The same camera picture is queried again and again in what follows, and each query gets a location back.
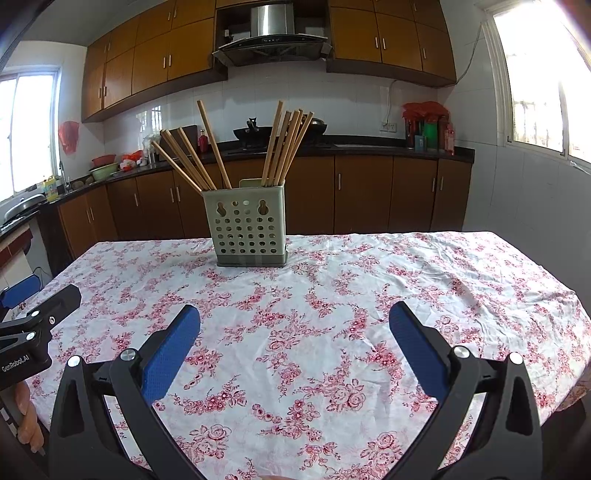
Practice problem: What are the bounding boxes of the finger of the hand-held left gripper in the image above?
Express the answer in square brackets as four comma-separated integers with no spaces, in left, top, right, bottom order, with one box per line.
[0,284,82,354]
[0,274,45,308]

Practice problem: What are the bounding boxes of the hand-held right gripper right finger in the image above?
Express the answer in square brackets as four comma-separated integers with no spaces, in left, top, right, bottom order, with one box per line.
[387,302,544,480]

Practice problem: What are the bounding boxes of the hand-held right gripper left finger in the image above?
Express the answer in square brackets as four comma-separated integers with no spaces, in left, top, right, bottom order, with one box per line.
[48,304,207,480]

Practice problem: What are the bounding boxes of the green perforated chopstick holder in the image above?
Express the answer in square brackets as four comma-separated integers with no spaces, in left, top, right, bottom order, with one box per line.
[202,178,288,268]

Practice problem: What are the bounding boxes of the person's left hand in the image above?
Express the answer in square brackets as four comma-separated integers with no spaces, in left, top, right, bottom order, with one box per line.
[16,382,48,456]

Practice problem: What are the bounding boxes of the red floral tablecloth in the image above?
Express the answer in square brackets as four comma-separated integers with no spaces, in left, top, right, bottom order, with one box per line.
[25,230,591,480]

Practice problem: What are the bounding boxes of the red hanging plastic bag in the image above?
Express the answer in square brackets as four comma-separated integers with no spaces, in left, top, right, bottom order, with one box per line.
[58,120,81,155]

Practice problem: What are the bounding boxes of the wooden lower cabinets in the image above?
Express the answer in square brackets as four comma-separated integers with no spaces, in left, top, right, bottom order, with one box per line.
[57,154,474,260]

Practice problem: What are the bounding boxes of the black countertop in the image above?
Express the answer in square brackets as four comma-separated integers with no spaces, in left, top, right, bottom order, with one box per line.
[0,135,476,232]

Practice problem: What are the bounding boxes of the black wok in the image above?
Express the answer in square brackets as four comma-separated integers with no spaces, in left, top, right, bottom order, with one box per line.
[232,117,265,149]

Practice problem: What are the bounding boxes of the red bag over bottles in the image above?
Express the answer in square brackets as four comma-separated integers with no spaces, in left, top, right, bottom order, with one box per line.
[401,101,450,121]

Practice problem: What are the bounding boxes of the long wooden upper cabinet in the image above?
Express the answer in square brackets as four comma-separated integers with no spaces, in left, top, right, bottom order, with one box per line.
[82,0,230,123]

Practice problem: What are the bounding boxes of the window with metal grille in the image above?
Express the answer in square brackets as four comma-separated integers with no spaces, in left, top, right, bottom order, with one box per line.
[488,0,591,163]

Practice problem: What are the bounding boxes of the short wooden upper cabinet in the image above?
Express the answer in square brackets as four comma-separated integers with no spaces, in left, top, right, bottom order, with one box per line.
[326,0,459,89]

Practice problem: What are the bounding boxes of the steel range hood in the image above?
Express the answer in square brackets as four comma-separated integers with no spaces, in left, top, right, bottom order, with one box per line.
[211,2,334,68]

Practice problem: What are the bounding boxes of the window with white frame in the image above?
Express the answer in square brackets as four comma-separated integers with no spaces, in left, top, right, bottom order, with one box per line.
[0,68,63,205]

